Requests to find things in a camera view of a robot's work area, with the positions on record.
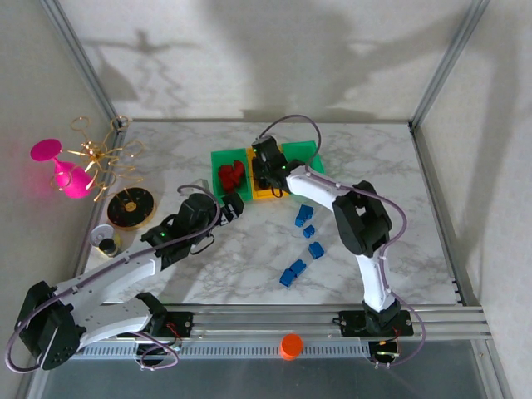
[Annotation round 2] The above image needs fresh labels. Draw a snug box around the yellow plastic bin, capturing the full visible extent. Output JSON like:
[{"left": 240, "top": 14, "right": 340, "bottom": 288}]
[{"left": 244, "top": 143, "right": 288, "bottom": 203}]

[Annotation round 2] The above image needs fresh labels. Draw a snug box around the green plastic bin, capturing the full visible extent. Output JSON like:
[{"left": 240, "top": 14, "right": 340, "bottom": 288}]
[
  {"left": 280, "top": 140, "right": 327, "bottom": 175},
  {"left": 210, "top": 147, "right": 254, "bottom": 200}
]

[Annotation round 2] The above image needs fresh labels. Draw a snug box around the small gold rimmed jar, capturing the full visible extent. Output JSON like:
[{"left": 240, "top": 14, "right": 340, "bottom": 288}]
[{"left": 98, "top": 237, "right": 123, "bottom": 259}]

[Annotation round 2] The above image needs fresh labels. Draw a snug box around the white round tin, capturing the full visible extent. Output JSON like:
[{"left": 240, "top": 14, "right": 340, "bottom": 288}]
[{"left": 89, "top": 224, "right": 121, "bottom": 250}]

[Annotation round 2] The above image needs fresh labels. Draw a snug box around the pink wine glass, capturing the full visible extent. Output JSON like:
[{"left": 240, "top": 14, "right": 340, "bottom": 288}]
[{"left": 29, "top": 138, "right": 96, "bottom": 200}]

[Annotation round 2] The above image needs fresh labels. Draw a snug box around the orange cylinder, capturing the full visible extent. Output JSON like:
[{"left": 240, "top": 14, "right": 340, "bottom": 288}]
[{"left": 279, "top": 332, "right": 304, "bottom": 362}]

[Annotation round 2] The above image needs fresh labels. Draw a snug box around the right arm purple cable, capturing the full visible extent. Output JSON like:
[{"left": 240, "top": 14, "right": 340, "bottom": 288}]
[{"left": 257, "top": 114, "right": 427, "bottom": 371}]

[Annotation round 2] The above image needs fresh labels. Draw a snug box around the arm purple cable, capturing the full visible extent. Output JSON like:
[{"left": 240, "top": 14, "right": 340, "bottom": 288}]
[
  {"left": 3, "top": 185, "right": 221, "bottom": 373},
  {"left": 257, "top": 114, "right": 427, "bottom": 371}
]

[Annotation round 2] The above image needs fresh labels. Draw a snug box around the gold wire stand black base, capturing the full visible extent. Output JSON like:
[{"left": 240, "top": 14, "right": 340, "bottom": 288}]
[{"left": 49, "top": 115, "right": 158, "bottom": 232}]

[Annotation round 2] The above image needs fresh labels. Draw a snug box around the thin aluminium table rail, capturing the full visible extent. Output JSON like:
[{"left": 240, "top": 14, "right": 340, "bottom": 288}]
[{"left": 124, "top": 118, "right": 412, "bottom": 125}]

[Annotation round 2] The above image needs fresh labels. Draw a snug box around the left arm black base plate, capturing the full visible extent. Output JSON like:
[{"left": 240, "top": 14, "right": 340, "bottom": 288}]
[{"left": 147, "top": 311, "right": 195, "bottom": 338}]

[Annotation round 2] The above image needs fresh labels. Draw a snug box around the aluminium slotted mounting rail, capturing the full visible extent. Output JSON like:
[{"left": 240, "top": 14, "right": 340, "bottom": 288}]
[{"left": 95, "top": 305, "right": 494, "bottom": 342}]

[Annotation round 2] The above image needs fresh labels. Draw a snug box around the grey slotted cable duct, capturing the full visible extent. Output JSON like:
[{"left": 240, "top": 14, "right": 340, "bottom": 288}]
[{"left": 78, "top": 341, "right": 375, "bottom": 361}]

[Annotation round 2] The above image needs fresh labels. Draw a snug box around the aluminium side rail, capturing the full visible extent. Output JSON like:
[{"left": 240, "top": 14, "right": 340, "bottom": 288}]
[{"left": 409, "top": 122, "right": 483, "bottom": 308}]

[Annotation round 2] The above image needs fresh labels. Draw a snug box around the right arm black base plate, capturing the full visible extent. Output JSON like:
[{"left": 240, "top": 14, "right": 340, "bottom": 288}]
[{"left": 338, "top": 309, "right": 416, "bottom": 337}]

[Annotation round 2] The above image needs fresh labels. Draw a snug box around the aluminium frame post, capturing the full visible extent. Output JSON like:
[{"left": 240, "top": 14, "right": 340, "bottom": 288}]
[
  {"left": 39, "top": 0, "right": 128, "bottom": 130},
  {"left": 408, "top": 0, "right": 495, "bottom": 131}
]

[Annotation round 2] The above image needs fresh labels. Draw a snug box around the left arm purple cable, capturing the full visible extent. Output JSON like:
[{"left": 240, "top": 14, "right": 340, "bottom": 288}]
[{"left": 3, "top": 185, "right": 221, "bottom": 373}]

